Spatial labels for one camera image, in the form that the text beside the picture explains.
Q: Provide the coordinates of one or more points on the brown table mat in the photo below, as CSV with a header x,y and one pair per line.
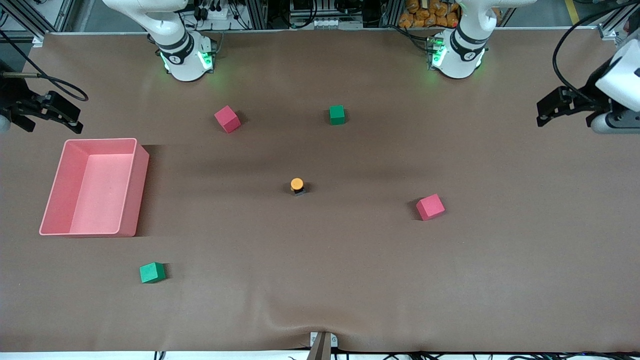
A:
x,y
320,275

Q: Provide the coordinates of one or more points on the orange push button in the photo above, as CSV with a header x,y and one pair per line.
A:
x,y
297,183

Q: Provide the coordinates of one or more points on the pile of orange packets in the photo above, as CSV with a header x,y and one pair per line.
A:
x,y
425,17

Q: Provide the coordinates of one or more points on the aluminium frame profile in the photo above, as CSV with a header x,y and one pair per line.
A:
x,y
610,31
39,40

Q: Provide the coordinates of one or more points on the white power strip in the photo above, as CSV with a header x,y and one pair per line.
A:
x,y
220,14

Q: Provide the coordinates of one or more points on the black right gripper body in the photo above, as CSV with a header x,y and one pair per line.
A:
x,y
12,97

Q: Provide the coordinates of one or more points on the white terminal block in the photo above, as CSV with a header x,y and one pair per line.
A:
x,y
332,23

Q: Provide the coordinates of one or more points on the green foam cube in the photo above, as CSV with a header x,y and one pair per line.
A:
x,y
152,273
337,115

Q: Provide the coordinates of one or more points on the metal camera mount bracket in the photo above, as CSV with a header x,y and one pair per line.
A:
x,y
321,350

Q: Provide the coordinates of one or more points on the red foam cube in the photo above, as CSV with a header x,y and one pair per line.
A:
x,y
227,119
430,207

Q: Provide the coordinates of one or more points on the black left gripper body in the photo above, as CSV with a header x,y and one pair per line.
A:
x,y
591,93

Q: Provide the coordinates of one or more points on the pink plastic bin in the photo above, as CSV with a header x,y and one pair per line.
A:
x,y
95,185

